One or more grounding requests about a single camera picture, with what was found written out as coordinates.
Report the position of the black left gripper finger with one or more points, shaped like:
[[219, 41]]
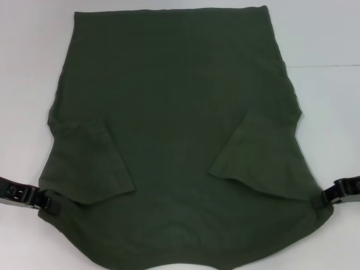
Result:
[[52, 204]]

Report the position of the dark green shirt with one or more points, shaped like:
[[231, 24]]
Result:
[[174, 98]]

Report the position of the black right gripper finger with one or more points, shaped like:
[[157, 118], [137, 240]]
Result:
[[323, 198]]

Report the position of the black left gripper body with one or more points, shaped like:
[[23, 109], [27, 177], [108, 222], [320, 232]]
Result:
[[11, 194]]

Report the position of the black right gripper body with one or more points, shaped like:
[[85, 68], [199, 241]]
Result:
[[353, 194]]

